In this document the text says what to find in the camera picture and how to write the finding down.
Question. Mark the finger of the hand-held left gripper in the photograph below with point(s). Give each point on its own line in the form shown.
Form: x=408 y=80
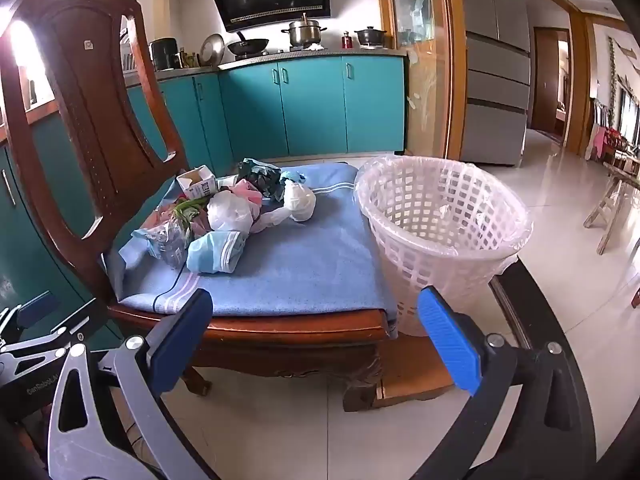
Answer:
x=80 y=319
x=39 y=308

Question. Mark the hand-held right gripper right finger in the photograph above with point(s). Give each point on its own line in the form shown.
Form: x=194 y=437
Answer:
x=447 y=345

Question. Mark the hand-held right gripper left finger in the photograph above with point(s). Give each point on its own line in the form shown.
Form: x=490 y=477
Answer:
x=179 y=332

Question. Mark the white plastic lattice basket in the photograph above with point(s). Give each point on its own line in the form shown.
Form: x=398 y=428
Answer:
x=425 y=260

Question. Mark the green vegetable leaves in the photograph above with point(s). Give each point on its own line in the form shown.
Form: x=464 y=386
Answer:
x=187 y=208

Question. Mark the brown wooden board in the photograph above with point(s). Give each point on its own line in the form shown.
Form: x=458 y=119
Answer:
x=415 y=375

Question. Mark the light blue rolled cloth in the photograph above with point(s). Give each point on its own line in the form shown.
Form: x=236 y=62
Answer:
x=215 y=255

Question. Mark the clear crumpled plastic wrapper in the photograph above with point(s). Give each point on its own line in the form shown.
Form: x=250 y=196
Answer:
x=167 y=245

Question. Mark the blue striped towel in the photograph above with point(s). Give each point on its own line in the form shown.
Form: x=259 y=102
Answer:
x=310 y=270

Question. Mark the small white carton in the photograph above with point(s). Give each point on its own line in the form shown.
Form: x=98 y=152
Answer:
x=197 y=187

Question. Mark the pink printed plastic bag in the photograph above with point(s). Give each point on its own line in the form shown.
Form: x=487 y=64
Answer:
x=247 y=191

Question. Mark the dark green plastic bag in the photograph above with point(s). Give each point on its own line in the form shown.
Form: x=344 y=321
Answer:
x=262 y=177

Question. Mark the knotted white plastic bag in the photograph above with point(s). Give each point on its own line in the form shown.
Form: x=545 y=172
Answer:
x=300 y=202

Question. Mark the turquoise cleaning cloth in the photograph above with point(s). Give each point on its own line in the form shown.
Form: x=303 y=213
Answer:
x=295 y=176

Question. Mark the carved wooden chair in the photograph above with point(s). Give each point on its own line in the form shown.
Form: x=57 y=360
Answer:
x=85 y=110

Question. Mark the wooden bench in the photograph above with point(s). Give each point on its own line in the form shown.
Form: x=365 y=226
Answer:
x=607 y=210

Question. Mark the pink cloth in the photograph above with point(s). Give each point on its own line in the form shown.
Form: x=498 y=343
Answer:
x=600 y=145

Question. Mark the wood framed glass door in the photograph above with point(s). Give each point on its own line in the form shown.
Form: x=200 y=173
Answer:
x=425 y=85

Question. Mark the teal kitchen base cabinets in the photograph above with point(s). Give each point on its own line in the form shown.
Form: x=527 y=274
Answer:
x=310 y=105

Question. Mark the grey refrigerator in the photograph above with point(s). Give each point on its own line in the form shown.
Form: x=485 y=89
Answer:
x=495 y=85

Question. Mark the brown wooden doorway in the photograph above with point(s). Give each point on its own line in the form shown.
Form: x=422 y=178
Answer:
x=545 y=90

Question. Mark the black air fryer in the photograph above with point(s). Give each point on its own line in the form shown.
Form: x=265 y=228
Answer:
x=165 y=55

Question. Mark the steel pan lid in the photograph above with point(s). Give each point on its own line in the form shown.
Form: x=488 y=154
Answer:
x=212 y=50

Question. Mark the black wok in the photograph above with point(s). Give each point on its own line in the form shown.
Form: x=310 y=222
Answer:
x=248 y=46

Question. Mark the white rag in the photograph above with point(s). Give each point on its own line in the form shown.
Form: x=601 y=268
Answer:
x=315 y=46

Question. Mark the black casserole pot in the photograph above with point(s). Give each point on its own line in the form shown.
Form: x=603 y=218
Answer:
x=371 y=37

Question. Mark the small red bottle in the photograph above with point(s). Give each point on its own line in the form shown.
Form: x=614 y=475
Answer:
x=345 y=41

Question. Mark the steel stock pot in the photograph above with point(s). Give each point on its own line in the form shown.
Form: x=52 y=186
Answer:
x=305 y=34

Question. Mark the green garland wall decoration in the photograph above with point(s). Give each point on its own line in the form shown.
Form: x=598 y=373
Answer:
x=612 y=70

